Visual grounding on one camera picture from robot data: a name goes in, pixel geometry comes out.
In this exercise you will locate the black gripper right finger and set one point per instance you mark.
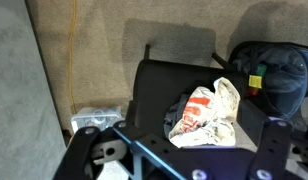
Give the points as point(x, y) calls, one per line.
point(272, 150)

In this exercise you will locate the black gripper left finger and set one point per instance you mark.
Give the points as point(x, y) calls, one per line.
point(75, 156)

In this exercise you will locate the black mesh laundry bag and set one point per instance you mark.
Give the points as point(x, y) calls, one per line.
point(302, 120)

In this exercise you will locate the black metal chair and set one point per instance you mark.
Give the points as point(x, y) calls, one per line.
point(160, 86)

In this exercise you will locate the clear plastic container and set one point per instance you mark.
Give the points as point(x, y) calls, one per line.
point(94, 116)

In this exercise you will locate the yellow tag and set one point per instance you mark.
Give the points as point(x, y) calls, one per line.
point(255, 81)

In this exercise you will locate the grey fabric sofa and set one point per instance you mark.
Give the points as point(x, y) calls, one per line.
point(20, 100)

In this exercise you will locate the green tag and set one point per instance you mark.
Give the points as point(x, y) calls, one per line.
point(261, 70)

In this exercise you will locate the dark grey garment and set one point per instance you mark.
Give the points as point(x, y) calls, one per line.
point(172, 115)

